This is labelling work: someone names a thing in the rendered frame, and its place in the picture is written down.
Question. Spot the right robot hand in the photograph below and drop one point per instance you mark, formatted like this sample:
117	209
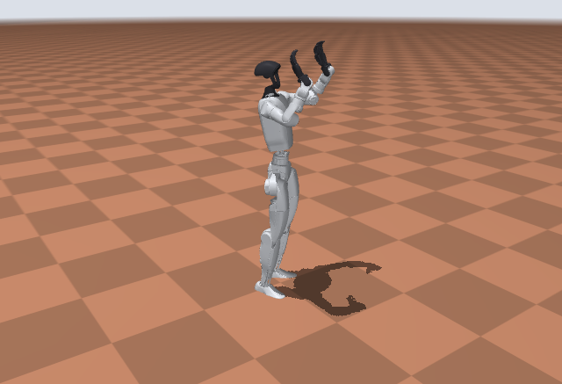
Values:
297	70

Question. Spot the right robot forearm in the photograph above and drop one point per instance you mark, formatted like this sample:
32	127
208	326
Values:
298	101

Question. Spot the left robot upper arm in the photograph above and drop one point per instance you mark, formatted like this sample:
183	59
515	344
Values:
312	98

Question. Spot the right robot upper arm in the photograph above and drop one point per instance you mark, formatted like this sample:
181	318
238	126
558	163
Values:
271	111

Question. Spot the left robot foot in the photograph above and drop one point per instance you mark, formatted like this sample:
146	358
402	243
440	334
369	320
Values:
283	274

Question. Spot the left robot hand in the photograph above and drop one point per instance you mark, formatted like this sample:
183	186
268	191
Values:
320	57

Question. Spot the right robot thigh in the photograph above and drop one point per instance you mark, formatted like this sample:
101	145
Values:
279	207

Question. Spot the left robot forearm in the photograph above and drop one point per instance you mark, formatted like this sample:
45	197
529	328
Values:
323	81

